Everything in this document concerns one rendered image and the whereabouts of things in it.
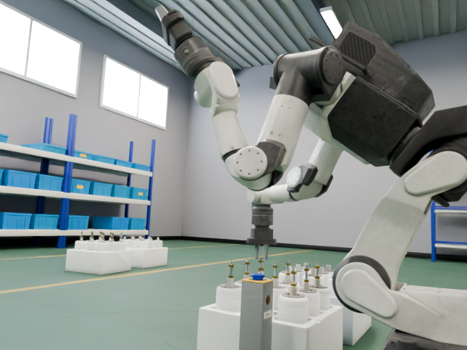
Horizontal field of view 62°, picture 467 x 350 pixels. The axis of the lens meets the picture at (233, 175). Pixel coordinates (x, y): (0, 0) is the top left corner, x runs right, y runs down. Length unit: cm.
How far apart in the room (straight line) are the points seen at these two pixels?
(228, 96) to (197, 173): 827
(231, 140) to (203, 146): 832
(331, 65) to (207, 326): 92
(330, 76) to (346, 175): 687
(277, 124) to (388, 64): 34
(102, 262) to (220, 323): 216
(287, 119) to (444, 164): 38
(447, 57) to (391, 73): 706
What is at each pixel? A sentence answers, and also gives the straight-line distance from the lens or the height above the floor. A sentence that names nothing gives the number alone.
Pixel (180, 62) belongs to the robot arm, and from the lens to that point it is 104.
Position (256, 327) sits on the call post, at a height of 19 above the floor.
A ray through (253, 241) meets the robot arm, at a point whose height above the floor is 40.
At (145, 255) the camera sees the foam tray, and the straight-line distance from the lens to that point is 387.
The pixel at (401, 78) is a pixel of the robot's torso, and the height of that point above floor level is 85.
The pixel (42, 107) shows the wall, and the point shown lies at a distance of 686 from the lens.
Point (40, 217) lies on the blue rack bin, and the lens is 589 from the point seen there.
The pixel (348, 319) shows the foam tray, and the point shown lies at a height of 10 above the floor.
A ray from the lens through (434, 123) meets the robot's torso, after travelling 107.
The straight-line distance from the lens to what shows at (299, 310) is 128.
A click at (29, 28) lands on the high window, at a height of 325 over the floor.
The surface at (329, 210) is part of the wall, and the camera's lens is 781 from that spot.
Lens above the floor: 48
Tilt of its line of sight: 7 degrees up
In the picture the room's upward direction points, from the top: 3 degrees clockwise
